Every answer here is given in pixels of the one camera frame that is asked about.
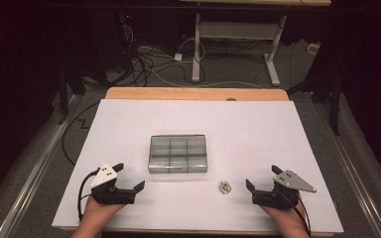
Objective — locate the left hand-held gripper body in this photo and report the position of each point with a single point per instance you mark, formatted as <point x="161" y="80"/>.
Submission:
<point x="112" y="195"/>

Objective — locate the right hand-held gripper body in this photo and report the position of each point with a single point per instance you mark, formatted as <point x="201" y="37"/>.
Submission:
<point x="278" y="198"/>

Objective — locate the small metallic trinket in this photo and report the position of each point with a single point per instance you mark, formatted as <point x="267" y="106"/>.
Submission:
<point x="225" y="187"/>

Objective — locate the clear plastic compartment box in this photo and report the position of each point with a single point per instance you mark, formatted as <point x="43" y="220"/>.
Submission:
<point x="178" y="153"/>

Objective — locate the person's right hand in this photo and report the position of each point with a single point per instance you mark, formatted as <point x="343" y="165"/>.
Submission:
<point x="284" y="214"/>

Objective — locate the person's left hand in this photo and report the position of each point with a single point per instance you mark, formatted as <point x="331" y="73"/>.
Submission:
<point x="101" y="210"/>

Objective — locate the white table cover sheet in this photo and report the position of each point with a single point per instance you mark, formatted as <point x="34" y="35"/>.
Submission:
<point x="211" y="119"/>

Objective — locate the black metal stand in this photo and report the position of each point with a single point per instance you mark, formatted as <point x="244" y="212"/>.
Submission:
<point x="334" y="102"/>
<point x="64" y="99"/>

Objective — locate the small white power adapter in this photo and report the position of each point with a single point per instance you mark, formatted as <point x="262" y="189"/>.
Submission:
<point x="178" y="57"/>

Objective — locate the white power strip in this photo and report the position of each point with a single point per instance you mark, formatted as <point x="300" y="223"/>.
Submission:
<point x="313" y="48"/>

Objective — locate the white metal-legged desk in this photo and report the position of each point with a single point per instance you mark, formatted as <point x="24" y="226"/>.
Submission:
<point x="234" y="30"/>

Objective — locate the metal floor rail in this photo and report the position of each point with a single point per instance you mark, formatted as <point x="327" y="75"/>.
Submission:
<point x="36" y="172"/>
<point x="354" y="172"/>

